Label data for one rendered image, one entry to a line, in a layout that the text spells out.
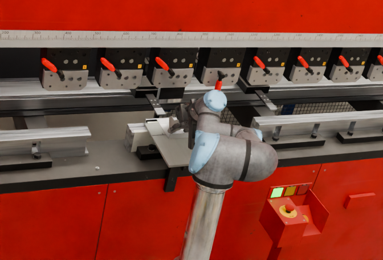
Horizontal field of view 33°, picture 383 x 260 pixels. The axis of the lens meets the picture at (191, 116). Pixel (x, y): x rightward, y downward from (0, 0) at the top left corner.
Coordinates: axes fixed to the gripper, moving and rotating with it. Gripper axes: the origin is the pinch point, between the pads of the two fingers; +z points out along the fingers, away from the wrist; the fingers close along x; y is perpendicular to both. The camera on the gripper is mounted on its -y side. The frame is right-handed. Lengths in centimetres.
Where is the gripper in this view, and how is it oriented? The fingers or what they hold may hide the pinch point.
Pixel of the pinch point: (177, 131)
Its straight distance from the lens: 245.5
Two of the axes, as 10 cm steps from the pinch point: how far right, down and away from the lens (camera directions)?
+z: -4.1, 2.8, 8.7
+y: -1.7, -9.6, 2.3
